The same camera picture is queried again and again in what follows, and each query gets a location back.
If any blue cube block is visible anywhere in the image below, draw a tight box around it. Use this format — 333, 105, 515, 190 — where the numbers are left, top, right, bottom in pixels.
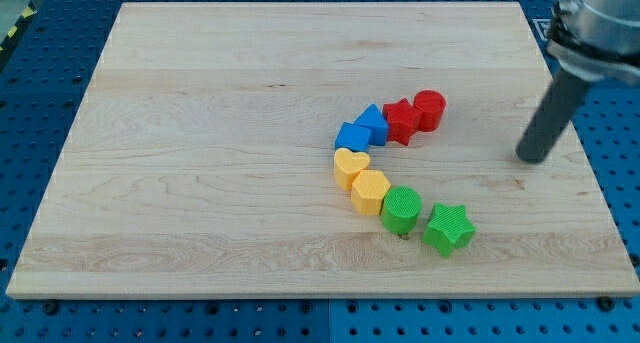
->
334, 122, 372, 152

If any light wooden board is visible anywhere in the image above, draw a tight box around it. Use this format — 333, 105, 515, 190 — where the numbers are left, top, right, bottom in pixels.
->
7, 2, 639, 300

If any red cylinder block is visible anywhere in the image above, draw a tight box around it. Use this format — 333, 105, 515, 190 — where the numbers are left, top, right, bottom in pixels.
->
413, 90, 446, 132

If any yellow hexagon block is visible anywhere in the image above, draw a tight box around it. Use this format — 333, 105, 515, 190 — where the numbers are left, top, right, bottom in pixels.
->
351, 170, 391, 215

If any blue triangle block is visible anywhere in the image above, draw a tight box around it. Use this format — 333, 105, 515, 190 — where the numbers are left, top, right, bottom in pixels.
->
354, 104, 389, 146

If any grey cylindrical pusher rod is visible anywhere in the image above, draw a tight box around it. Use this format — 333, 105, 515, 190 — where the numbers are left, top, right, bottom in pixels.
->
515, 68, 593, 164

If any green cylinder block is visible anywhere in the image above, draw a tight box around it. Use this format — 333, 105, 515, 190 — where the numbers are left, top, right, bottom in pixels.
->
380, 186, 422, 235

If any yellow heart block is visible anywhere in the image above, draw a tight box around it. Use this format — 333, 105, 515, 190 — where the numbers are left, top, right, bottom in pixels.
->
333, 148, 371, 191

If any green star block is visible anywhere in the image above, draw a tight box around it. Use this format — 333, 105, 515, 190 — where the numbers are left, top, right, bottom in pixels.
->
422, 202, 476, 258

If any red star block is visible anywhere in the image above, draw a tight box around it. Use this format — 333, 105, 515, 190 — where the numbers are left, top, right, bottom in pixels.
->
382, 98, 422, 146

